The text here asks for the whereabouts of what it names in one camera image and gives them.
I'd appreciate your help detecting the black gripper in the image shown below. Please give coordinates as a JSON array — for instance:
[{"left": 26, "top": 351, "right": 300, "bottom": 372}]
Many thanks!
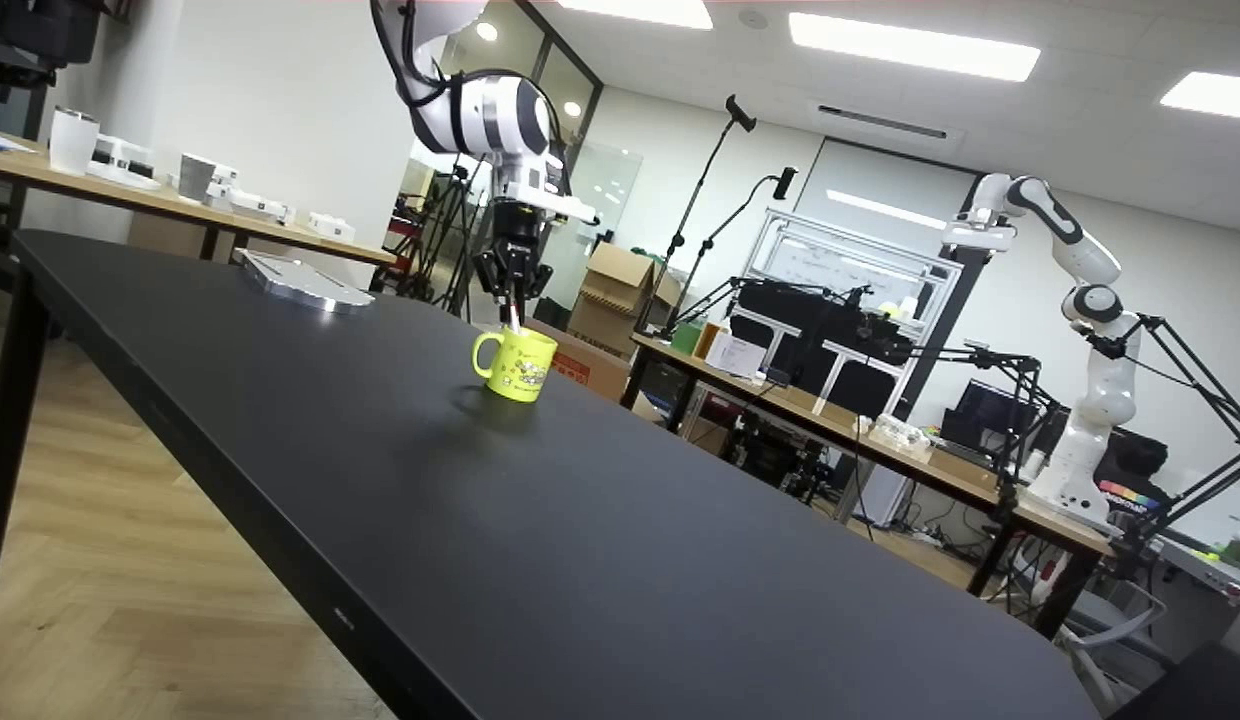
[{"left": 482, "top": 197, "right": 557, "bottom": 325}]

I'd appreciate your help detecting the yellow mug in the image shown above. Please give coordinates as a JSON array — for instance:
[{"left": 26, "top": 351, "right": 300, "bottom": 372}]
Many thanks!
[{"left": 470, "top": 325, "right": 563, "bottom": 407}]

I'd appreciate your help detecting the cardboard box with red print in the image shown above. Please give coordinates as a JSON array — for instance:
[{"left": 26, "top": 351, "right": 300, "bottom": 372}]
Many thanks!
[{"left": 535, "top": 318, "right": 642, "bottom": 404}]

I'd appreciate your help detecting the black microphone stand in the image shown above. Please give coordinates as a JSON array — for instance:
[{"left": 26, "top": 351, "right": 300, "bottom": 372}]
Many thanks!
[
  {"left": 642, "top": 92, "right": 762, "bottom": 341},
  {"left": 665, "top": 164, "right": 799, "bottom": 337}
]

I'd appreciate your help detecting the rectangular ceiling light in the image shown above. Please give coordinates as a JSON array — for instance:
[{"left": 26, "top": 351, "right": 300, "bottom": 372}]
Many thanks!
[
  {"left": 552, "top": 0, "right": 715, "bottom": 34},
  {"left": 1156, "top": 68, "right": 1240, "bottom": 126},
  {"left": 786, "top": 7, "right": 1047, "bottom": 87}
]

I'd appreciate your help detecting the white box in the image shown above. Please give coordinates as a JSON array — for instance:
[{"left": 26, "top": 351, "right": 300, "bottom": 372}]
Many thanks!
[
  {"left": 89, "top": 130, "right": 164, "bottom": 187},
  {"left": 177, "top": 148, "right": 241, "bottom": 206},
  {"left": 46, "top": 106, "right": 103, "bottom": 177}
]

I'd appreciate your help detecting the white metal rack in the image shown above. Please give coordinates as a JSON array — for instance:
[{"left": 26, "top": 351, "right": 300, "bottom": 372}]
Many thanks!
[{"left": 726, "top": 197, "right": 989, "bottom": 418}]

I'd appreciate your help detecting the wooden desk with boxes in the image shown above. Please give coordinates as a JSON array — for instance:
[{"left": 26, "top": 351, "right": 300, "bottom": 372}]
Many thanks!
[{"left": 0, "top": 125, "right": 403, "bottom": 293}]

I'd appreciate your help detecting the long wooden workbench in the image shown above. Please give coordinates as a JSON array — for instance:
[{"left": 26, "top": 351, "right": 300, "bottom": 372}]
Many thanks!
[{"left": 616, "top": 333, "right": 1119, "bottom": 640}]

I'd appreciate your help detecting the black monitor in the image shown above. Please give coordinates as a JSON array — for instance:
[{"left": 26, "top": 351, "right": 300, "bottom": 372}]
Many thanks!
[{"left": 937, "top": 376, "right": 1071, "bottom": 472}]

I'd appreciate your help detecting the black equipment on shelf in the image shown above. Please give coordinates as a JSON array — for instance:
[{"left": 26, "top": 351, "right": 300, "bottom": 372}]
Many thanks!
[{"left": 0, "top": 0, "right": 117, "bottom": 87}]

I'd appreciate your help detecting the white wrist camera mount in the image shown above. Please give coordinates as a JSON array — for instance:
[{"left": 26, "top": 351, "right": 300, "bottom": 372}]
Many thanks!
[{"left": 494, "top": 182, "right": 606, "bottom": 229}]

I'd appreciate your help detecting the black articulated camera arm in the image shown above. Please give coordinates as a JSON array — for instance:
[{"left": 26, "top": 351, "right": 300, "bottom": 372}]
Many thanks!
[{"left": 940, "top": 337, "right": 1071, "bottom": 514}]

